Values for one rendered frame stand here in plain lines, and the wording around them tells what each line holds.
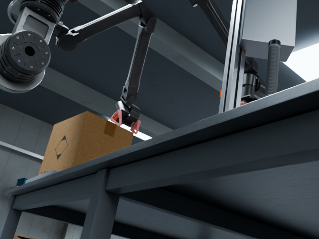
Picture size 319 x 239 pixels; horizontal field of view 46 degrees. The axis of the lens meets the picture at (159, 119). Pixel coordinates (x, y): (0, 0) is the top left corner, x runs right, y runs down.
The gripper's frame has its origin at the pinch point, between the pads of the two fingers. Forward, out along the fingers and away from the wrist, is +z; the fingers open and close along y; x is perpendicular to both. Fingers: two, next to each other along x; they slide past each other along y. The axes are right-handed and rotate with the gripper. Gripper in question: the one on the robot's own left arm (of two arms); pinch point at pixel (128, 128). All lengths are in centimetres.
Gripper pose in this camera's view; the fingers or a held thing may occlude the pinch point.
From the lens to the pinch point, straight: 176.3
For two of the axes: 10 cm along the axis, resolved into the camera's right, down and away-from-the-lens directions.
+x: -6.3, 7.1, 3.1
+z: 2.6, 5.7, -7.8
